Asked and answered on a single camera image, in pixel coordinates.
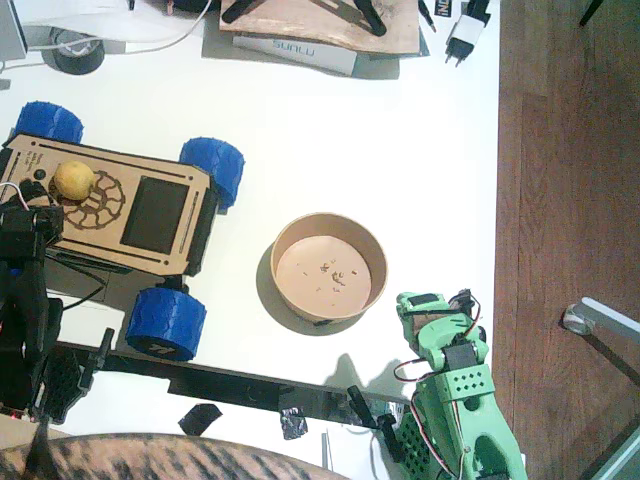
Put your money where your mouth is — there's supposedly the black pen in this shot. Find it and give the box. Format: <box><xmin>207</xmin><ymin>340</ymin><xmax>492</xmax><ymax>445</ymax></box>
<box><xmin>418</xmin><ymin>0</ymin><xmax>437</xmax><ymax>34</ymax></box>

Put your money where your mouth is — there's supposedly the black camera cable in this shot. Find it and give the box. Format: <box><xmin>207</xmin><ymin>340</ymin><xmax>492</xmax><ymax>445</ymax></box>
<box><xmin>59</xmin><ymin>272</ymin><xmax>109</xmax><ymax>312</ymax></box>

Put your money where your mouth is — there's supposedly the wooden board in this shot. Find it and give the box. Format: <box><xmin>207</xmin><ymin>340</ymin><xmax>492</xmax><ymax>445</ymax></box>
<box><xmin>218</xmin><ymin>0</ymin><xmax>421</xmax><ymax>55</ymax></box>

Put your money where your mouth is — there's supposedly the brown paper bowl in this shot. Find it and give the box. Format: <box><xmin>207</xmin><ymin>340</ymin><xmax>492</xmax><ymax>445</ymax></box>
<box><xmin>269</xmin><ymin>212</ymin><xmax>390</xmax><ymax>324</ymax></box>

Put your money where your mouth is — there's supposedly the green arm servo wire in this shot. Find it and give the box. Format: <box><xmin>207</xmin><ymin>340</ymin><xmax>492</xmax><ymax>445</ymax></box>
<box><xmin>393</xmin><ymin>358</ymin><xmax>432</xmax><ymax>387</ymax></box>

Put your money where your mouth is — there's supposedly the black table clamp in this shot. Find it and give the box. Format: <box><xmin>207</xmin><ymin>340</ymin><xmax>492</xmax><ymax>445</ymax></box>
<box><xmin>77</xmin><ymin>327</ymin><xmax>117</xmax><ymax>396</ymax></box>
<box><xmin>346</xmin><ymin>384</ymin><xmax>407</xmax><ymax>464</ymax></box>

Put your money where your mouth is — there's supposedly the grey metal bar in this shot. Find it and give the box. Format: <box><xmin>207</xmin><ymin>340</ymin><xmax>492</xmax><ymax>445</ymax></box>
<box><xmin>582</xmin><ymin>424</ymin><xmax>640</xmax><ymax>480</ymax></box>

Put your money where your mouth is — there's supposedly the crumpled black tape piece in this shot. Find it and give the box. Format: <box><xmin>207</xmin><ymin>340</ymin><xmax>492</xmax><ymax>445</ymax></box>
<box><xmin>278</xmin><ymin>407</ymin><xmax>309</xmax><ymax>441</ymax></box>

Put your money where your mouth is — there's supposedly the dark round object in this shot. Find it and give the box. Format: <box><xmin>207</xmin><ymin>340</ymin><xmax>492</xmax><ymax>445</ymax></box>
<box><xmin>167</xmin><ymin>0</ymin><xmax>221</xmax><ymax>15</ymax></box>

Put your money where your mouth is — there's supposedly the black mounting plank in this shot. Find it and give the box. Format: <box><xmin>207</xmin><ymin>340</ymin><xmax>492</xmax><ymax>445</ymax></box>
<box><xmin>54</xmin><ymin>342</ymin><xmax>416</xmax><ymax>429</ymax></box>

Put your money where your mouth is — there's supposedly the black arm servo wire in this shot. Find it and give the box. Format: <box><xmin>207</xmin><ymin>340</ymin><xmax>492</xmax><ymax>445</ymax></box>
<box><xmin>0</xmin><ymin>182</ymin><xmax>29</xmax><ymax>207</ymax></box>

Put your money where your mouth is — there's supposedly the black tape roll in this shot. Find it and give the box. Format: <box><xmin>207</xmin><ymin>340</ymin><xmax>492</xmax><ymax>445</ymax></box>
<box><xmin>42</xmin><ymin>28</ymin><xmax>106</xmax><ymax>76</ymax></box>

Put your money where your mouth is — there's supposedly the wooden rover body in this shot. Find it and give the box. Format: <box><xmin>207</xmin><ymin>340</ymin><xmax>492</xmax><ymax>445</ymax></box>
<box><xmin>0</xmin><ymin>132</ymin><xmax>219</xmax><ymax>278</ymax></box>

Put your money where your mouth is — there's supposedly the white black power adapter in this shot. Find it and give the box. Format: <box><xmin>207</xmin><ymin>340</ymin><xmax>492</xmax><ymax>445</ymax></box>
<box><xmin>443</xmin><ymin>0</ymin><xmax>494</xmax><ymax>69</ymax></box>

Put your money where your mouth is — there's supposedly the grey metal leg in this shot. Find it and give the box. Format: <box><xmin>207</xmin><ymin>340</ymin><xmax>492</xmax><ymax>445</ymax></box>
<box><xmin>562</xmin><ymin>297</ymin><xmax>640</xmax><ymax>354</ymax></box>

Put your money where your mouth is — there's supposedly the black stand leg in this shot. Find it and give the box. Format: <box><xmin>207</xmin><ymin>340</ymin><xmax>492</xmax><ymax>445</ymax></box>
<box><xmin>222</xmin><ymin>0</ymin><xmax>275</xmax><ymax>26</ymax></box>
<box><xmin>352</xmin><ymin>0</ymin><xmax>389</xmax><ymax>39</ymax></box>

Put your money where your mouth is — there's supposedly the striped brown fabric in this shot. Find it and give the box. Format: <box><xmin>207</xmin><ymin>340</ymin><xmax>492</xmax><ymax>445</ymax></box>
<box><xmin>0</xmin><ymin>432</ymin><xmax>346</xmax><ymax>480</ymax></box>

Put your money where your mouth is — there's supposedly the grey box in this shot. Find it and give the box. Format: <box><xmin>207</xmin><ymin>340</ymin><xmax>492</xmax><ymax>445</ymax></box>
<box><xmin>0</xmin><ymin>0</ymin><xmax>30</xmax><ymax>62</ymax></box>

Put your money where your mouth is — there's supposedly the white cable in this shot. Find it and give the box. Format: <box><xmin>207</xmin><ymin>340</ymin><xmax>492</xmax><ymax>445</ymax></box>
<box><xmin>24</xmin><ymin>0</ymin><xmax>214</xmax><ymax>57</ymax></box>

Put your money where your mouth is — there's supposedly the yellow lemon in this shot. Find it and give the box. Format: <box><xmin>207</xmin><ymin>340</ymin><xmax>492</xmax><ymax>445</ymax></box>
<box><xmin>52</xmin><ymin>160</ymin><xmax>96</xmax><ymax>201</ymax></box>

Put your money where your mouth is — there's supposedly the white sunlu box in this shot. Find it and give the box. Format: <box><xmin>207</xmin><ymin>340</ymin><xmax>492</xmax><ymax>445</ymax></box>
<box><xmin>232</xmin><ymin>33</ymin><xmax>359</xmax><ymax>77</ymax></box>

